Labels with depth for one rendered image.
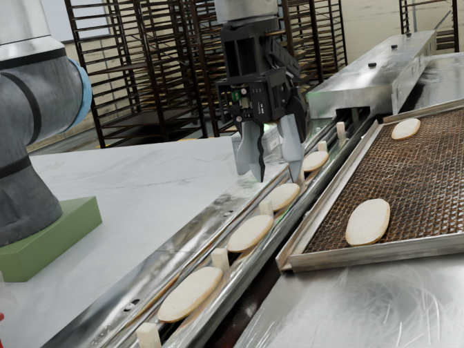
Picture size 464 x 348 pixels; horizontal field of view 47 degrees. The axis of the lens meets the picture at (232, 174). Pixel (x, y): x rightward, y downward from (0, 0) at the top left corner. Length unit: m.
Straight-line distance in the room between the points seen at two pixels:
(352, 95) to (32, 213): 0.68
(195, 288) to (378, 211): 0.19
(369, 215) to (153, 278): 0.22
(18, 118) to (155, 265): 0.33
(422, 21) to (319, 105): 6.56
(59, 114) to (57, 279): 0.27
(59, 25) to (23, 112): 6.23
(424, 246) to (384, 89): 0.73
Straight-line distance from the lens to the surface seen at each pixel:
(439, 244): 0.42
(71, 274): 0.73
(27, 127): 0.82
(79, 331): 0.50
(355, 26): 7.82
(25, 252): 0.74
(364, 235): 0.46
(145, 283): 0.55
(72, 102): 0.88
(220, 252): 0.56
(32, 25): 0.87
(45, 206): 0.79
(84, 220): 0.85
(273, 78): 0.63
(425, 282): 0.39
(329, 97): 1.15
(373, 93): 1.13
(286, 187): 0.75
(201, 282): 0.53
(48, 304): 0.67
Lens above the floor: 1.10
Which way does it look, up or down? 16 degrees down
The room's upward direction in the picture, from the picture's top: 10 degrees counter-clockwise
